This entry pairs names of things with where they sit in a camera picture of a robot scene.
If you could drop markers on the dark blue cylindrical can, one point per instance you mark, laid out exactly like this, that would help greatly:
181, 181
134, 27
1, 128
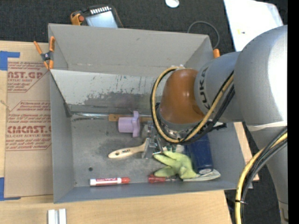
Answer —
201, 153

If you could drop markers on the small red tool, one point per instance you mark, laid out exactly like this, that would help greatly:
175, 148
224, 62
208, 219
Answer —
156, 179

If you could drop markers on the brown wooden flat stick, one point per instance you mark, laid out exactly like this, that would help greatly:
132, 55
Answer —
113, 117

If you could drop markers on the red and white marker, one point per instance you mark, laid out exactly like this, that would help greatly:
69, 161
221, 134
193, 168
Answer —
107, 181

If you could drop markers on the grey metal bin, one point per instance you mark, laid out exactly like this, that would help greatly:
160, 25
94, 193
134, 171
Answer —
121, 50

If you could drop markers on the white cloth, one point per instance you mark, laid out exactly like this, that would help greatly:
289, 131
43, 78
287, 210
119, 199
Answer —
210, 176

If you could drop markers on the brown cardboard board, red print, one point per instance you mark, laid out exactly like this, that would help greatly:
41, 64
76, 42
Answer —
28, 167

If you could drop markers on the light green soft toy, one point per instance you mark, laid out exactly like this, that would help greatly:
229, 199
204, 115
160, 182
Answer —
177, 164

